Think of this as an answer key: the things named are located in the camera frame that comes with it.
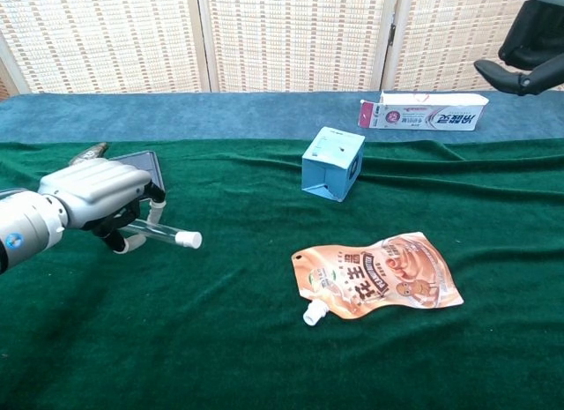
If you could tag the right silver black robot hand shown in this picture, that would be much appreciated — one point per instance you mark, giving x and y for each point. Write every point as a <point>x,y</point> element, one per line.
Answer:
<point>535,35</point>

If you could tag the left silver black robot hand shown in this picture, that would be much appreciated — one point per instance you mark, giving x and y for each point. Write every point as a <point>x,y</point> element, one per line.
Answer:
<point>97,185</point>

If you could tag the transparent glass test tube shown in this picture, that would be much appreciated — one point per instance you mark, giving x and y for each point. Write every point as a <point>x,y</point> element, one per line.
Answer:
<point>154,229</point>

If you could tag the small white cap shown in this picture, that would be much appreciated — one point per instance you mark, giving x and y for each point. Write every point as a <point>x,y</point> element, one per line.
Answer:
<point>188,239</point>

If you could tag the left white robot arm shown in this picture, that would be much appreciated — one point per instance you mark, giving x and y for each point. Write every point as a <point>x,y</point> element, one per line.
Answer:
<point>28,229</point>

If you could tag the small yellowish clear bottle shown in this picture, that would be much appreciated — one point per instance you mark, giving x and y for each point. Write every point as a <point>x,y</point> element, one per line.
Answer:
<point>90,153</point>

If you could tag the dark transparent card case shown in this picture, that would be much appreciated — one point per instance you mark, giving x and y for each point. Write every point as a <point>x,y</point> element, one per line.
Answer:
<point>147,163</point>

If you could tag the blue table cover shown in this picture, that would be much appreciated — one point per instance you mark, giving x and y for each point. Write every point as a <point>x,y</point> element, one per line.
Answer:
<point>176,117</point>

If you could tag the white toothpaste box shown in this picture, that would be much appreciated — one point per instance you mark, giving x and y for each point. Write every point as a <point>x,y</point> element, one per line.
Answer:
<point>423,114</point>

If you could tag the green velvet cloth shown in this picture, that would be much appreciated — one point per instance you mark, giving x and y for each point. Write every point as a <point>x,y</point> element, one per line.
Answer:
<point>220,317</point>

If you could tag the small light blue box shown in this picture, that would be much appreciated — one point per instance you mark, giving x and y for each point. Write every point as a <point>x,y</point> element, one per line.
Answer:
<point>332,158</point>

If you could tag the bamboo folding screen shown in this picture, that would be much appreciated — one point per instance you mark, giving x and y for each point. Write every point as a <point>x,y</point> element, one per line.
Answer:
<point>282,35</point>

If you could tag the orange spout pouch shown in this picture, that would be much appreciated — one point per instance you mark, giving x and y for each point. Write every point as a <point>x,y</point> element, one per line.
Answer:
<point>374,278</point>

